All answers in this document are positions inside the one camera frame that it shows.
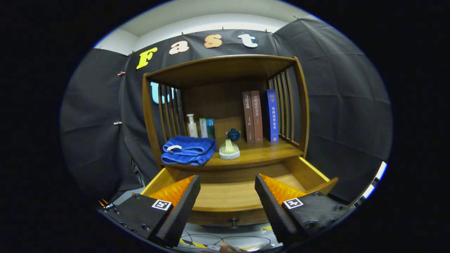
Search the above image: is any wooden countertop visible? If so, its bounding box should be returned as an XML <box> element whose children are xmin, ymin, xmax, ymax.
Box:
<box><xmin>160</xmin><ymin>135</ymin><xmax>304</xmax><ymax>171</ymax></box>

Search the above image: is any black backdrop cloth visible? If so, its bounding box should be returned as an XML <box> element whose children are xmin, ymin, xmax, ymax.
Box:
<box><xmin>60</xmin><ymin>16</ymin><xmax>393</xmax><ymax>206</ymax></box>

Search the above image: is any white pump bottle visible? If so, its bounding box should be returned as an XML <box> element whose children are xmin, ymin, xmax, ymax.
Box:
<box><xmin>186</xmin><ymin>113</ymin><xmax>199</xmax><ymax>138</ymax></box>

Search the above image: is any folded blue towel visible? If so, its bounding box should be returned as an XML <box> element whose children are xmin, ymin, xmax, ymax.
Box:
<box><xmin>161</xmin><ymin>135</ymin><xmax>217</xmax><ymax>166</ymax></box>

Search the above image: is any wooden cabinet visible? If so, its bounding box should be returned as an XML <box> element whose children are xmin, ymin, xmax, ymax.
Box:
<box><xmin>142</xmin><ymin>54</ymin><xmax>310</xmax><ymax>173</ymax></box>

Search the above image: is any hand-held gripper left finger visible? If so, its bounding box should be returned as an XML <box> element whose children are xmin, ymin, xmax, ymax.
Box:
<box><xmin>102</xmin><ymin>175</ymin><xmax>201</xmax><ymax>248</ymax></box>

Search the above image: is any wooden drawer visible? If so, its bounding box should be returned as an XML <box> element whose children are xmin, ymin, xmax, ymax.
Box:
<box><xmin>141</xmin><ymin>156</ymin><xmax>339</xmax><ymax>227</ymax></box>

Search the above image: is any dark brown book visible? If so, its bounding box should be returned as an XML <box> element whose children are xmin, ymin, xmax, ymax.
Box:
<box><xmin>242</xmin><ymin>91</ymin><xmax>255</xmax><ymax>144</ymax></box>

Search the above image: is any white slotted panel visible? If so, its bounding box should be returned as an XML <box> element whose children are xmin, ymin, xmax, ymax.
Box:
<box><xmin>350</xmin><ymin>161</ymin><xmax>388</xmax><ymax>208</ymax></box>

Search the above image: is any reddish brown book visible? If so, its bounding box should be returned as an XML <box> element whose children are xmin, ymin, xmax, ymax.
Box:
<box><xmin>250</xmin><ymin>90</ymin><xmax>263</xmax><ymax>143</ymax></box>

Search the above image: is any blue book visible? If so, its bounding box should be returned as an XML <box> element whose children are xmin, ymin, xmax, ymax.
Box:
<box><xmin>266</xmin><ymin>89</ymin><xmax>279</xmax><ymax>143</ymax></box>

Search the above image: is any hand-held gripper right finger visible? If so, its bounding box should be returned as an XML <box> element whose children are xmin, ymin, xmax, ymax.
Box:
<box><xmin>255</xmin><ymin>173</ymin><xmax>352</xmax><ymax>246</ymax></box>

